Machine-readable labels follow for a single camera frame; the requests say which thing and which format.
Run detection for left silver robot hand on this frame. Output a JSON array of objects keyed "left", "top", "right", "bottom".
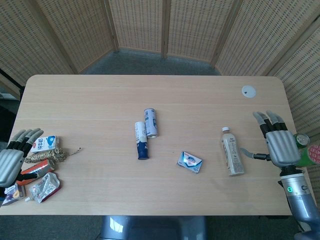
[{"left": 0, "top": 128, "right": 44, "bottom": 188}]

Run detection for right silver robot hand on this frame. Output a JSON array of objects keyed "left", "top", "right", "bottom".
[{"left": 240, "top": 110, "right": 301, "bottom": 167}]

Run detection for beige drink bottle white cap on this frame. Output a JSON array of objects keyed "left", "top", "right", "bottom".
[{"left": 220, "top": 126, "right": 245, "bottom": 178}]

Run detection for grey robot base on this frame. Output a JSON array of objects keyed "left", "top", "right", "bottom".
[{"left": 99, "top": 215, "right": 208, "bottom": 240}]

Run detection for green soda can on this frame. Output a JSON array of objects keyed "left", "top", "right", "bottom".
[{"left": 292, "top": 133, "right": 311, "bottom": 147}]

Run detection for blue white can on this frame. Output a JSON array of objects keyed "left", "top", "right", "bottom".
[{"left": 143, "top": 107, "right": 159, "bottom": 139}]

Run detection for orange snack packet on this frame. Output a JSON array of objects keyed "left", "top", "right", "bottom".
[{"left": 16, "top": 159, "right": 55, "bottom": 186}]

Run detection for green tube red end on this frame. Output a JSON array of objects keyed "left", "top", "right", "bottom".
[{"left": 298, "top": 143, "right": 320, "bottom": 168}]

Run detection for small purple snack packet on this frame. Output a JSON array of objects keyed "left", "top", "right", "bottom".
[{"left": 0, "top": 182, "right": 27, "bottom": 207}]

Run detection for white and blue milk carton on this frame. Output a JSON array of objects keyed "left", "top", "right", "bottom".
[{"left": 30, "top": 135, "right": 61, "bottom": 154}]

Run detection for silver spout pouch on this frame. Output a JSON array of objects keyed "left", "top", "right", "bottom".
[{"left": 24, "top": 171, "right": 61, "bottom": 204}]

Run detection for black stand rod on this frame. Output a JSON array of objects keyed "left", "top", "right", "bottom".
[{"left": 0, "top": 68, "right": 25, "bottom": 97}]

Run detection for blue and white soap box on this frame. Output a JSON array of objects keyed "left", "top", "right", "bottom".
[{"left": 176, "top": 150, "right": 204, "bottom": 174}]

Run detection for white bottle dark blue cap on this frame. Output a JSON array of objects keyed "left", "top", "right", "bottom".
[{"left": 134, "top": 121, "right": 151, "bottom": 161}]

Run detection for woven bamboo folding screen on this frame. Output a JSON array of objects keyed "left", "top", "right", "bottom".
[{"left": 0, "top": 0, "right": 320, "bottom": 141}]

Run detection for coiled tan rope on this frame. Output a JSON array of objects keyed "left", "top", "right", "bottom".
[{"left": 24, "top": 146, "right": 84, "bottom": 171}]

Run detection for white table cable grommet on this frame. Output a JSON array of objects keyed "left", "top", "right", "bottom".
[{"left": 241, "top": 85, "right": 258, "bottom": 99}]

